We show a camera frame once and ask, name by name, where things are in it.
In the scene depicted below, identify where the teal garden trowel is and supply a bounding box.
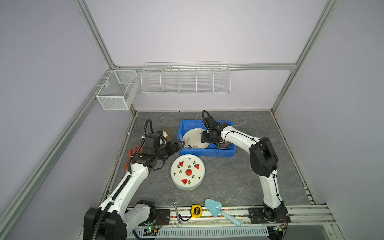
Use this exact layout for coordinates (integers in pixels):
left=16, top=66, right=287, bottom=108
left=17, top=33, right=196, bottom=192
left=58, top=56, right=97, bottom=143
left=205, top=199, right=242, bottom=227

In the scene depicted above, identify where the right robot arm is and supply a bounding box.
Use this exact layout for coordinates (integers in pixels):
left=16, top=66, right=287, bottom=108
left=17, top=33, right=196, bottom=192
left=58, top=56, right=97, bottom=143
left=201, top=110, right=291, bottom=224

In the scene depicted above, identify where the amber glass cup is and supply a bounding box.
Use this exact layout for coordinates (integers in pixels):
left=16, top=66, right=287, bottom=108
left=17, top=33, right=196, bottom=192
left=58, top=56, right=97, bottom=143
left=160, top=127, right=172, bottom=142

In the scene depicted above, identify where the white mesh box basket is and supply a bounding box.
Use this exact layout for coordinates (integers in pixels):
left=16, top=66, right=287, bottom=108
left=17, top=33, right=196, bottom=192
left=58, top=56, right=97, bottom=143
left=96, top=70, right=140, bottom=111

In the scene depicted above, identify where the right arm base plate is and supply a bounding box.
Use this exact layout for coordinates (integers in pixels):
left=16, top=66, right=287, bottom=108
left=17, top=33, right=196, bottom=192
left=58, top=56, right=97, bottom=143
left=248, top=207, right=291, bottom=224

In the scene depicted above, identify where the silver wrench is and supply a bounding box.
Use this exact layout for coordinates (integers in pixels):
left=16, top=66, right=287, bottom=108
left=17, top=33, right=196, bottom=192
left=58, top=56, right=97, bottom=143
left=173, top=201, right=183, bottom=228

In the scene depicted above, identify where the floral cream plate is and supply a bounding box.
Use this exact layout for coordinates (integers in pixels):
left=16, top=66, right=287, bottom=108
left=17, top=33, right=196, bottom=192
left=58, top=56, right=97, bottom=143
left=182, top=128, right=209, bottom=149

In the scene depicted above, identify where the white wire shelf basket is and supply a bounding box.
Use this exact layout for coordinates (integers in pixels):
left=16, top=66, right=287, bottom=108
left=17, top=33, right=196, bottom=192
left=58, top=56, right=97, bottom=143
left=141, top=62, right=232, bottom=95

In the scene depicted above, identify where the orange work glove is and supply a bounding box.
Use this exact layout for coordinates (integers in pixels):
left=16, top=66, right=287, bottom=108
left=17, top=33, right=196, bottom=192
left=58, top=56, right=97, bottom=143
left=128, top=146, right=143, bottom=158

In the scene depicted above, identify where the green glass cup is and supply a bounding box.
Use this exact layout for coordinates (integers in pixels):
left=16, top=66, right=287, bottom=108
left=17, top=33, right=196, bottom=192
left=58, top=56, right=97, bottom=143
left=238, top=128, right=251, bottom=135

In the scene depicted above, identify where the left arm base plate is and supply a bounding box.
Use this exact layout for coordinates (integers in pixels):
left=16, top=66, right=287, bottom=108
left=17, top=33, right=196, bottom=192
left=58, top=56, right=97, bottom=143
left=141, top=209, right=171, bottom=226

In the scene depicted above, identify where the white vent grille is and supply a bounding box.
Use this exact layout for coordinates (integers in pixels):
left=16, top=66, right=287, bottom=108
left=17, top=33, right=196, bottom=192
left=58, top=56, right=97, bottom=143
left=136, top=227, right=270, bottom=240

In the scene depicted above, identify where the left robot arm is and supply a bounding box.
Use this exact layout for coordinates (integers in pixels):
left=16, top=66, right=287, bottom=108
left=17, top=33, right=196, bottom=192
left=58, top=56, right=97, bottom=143
left=83, top=119, right=185, bottom=240

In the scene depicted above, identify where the yellow tape measure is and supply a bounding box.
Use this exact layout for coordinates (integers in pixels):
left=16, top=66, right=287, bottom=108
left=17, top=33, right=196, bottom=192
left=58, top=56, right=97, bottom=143
left=191, top=205, right=203, bottom=218

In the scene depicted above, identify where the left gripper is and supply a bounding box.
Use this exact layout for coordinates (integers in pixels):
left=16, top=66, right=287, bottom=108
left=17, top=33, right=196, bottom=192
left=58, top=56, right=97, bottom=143
left=154, top=138, right=185, bottom=161

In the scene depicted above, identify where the blue plastic bin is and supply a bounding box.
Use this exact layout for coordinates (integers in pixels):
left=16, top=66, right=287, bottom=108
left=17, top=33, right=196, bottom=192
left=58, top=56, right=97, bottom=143
left=177, top=120, right=237, bottom=157

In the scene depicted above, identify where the watermelon pattern plate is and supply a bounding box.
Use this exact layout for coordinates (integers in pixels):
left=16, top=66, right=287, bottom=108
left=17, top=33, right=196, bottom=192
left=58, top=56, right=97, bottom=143
left=170, top=155, right=206, bottom=190

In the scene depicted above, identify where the orange blue patterned bowl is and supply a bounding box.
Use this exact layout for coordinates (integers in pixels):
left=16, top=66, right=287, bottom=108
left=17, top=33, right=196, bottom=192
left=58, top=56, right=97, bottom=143
left=215, top=141, right=232, bottom=150

